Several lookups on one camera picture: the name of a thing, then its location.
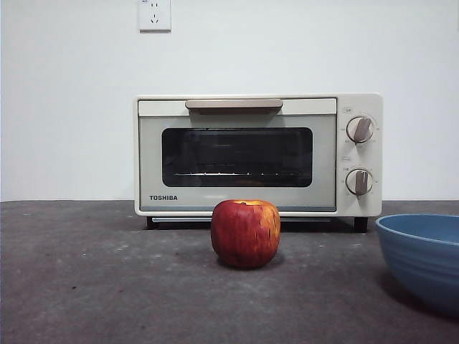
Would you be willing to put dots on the beige oven knob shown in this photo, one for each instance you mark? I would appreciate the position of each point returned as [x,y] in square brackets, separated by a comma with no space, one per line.
[360,129]
[359,181]

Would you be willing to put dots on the white wall socket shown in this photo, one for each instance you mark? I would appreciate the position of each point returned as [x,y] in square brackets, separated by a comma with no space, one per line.
[155,18]

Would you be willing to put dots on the blue bowl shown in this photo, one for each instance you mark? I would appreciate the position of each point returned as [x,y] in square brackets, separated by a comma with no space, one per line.
[423,258]

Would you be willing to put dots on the red yellow apple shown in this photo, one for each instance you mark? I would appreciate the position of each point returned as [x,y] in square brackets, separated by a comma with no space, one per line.
[244,234]

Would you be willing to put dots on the cream Toshiba toaster oven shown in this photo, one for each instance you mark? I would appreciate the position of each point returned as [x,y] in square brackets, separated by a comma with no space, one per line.
[358,104]

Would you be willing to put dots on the black oven foot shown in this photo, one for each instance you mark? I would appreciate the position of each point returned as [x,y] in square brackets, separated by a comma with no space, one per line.
[150,223]
[360,224]

